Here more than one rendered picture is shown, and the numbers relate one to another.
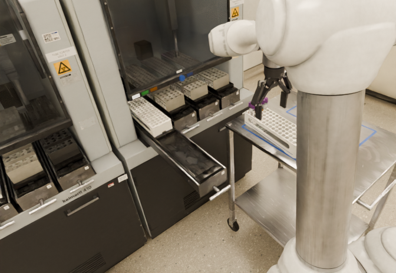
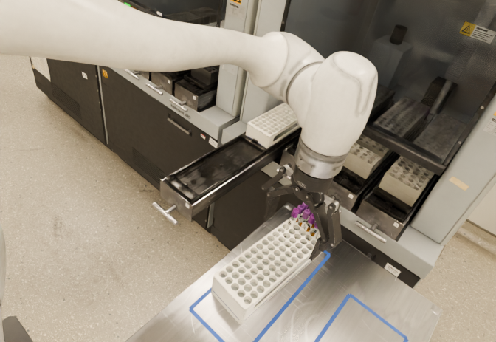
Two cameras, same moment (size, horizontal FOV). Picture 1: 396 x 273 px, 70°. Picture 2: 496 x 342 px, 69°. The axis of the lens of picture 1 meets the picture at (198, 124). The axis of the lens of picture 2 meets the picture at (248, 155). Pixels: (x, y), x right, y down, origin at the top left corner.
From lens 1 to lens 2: 0.97 m
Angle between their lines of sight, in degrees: 52
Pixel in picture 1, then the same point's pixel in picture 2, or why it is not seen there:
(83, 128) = (224, 69)
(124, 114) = (260, 92)
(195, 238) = not seen: hidden behind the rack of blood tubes
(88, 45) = not seen: outside the picture
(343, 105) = not seen: outside the picture
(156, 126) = (252, 125)
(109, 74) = not seen: hidden behind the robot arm
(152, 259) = (193, 245)
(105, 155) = (226, 114)
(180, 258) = (196, 273)
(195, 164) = (198, 176)
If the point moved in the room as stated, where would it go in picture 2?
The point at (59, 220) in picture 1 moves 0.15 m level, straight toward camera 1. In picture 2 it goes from (164, 116) to (138, 130)
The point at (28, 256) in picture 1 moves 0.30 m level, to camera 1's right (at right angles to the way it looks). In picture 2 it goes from (142, 117) to (146, 157)
